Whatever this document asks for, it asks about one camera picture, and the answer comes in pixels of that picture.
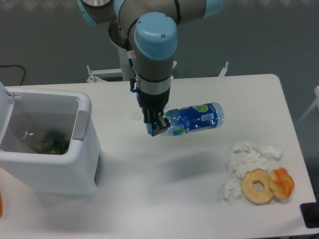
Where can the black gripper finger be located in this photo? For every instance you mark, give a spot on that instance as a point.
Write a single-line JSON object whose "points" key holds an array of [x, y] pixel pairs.
{"points": [[149, 115], [160, 126]]}

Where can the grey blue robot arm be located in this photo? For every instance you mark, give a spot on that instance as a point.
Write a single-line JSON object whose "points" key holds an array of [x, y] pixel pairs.
{"points": [[149, 28]]}

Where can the green trash in can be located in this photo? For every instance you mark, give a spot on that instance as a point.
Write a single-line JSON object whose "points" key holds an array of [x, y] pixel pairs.
{"points": [[54, 143]]}

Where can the small crumpled white tissue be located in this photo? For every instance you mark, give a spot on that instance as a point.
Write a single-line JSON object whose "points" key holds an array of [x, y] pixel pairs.
{"points": [[232, 191]]}

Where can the white frame at right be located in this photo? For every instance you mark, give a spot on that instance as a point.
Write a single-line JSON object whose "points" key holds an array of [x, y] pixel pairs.
{"points": [[311, 107]]}

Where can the blue label plastic bottle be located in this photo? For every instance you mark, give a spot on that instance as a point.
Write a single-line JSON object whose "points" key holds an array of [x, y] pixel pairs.
{"points": [[194, 118]]}

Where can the ring doughnut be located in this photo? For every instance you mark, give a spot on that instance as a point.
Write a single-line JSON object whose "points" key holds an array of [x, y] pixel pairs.
{"points": [[255, 187]]}

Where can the large crumpled white tissue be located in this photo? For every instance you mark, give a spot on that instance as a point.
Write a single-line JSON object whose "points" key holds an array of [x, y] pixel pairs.
{"points": [[246, 156]]}

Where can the twisted orange bread roll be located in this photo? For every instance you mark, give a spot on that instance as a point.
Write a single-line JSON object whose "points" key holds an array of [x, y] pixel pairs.
{"points": [[281, 183]]}

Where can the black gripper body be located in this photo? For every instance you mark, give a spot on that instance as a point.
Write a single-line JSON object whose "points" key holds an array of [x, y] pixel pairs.
{"points": [[152, 96]]}

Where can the black device at edge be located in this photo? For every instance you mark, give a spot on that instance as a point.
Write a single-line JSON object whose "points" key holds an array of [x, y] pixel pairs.
{"points": [[310, 213]]}

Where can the white trash can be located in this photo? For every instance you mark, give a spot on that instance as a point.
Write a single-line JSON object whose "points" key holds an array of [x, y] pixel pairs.
{"points": [[26, 116]]}

